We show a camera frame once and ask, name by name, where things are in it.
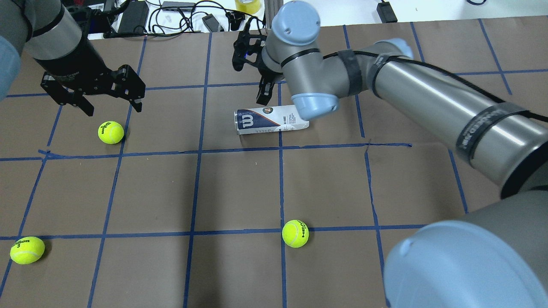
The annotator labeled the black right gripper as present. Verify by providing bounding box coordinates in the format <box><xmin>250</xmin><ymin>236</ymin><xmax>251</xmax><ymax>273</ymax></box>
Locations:
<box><xmin>256</xmin><ymin>60</ymin><xmax>284</xmax><ymax>107</ymax></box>

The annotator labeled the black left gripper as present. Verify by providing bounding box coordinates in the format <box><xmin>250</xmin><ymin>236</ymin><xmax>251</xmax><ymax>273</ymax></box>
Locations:
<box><xmin>41</xmin><ymin>43</ymin><xmax>145</xmax><ymax>117</ymax></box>

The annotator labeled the white tennis ball can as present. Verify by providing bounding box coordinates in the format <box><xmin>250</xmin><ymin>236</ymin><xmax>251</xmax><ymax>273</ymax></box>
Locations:
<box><xmin>234</xmin><ymin>105</ymin><xmax>310</xmax><ymax>135</ymax></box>

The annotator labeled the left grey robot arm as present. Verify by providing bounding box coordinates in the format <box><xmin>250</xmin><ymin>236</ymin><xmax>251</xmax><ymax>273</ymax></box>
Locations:
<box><xmin>0</xmin><ymin>0</ymin><xmax>146</xmax><ymax>116</ymax></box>

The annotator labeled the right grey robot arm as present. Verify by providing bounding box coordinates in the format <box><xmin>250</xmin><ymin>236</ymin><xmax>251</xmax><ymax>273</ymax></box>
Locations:
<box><xmin>77</xmin><ymin>33</ymin><xmax>498</xmax><ymax>308</ymax></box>

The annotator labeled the Wilson 3 tennis ball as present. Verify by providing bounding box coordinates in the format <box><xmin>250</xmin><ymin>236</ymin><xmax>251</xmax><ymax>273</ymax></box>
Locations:
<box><xmin>98</xmin><ymin>121</ymin><xmax>125</xmax><ymax>145</ymax></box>

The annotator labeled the Head yellow tennis ball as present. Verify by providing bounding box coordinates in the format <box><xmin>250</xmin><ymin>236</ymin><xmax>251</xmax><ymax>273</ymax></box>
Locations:
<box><xmin>282</xmin><ymin>219</ymin><xmax>310</xmax><ymax>248</ymax></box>

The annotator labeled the yellow tennis ball near base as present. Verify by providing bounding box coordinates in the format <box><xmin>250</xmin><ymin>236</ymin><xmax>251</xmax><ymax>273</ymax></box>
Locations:
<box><xmin>10</xmin><ymin>237</ymin><xmax>45</xmax><ymax>265</ymax></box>

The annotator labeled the yellow tape roll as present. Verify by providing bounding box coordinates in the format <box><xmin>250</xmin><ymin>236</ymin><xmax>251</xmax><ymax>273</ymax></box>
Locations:
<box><xmin>234</xmin><ymin>0</ymin><xmax>262</xmax><ymax>15</ymax></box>

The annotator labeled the black laptop charger brick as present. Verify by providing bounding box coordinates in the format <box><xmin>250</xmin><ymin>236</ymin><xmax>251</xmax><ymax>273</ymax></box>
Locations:
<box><xmin>117</xmin><ymin>0</ymin><xmax>149</xmax><ymax>35</ymax></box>

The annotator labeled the black power adapter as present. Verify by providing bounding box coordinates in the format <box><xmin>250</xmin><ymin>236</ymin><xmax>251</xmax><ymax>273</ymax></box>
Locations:
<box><xmin>376</xmin><ymin>0</ymin><xmax>399</xmax><ymax>24</ymax></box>

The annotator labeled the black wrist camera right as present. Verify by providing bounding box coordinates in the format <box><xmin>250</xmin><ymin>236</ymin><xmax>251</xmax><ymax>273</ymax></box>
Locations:
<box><xmin>232</xmin><ymin>30</ymin><xmax>267</xmax><ymax>71</ymax></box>

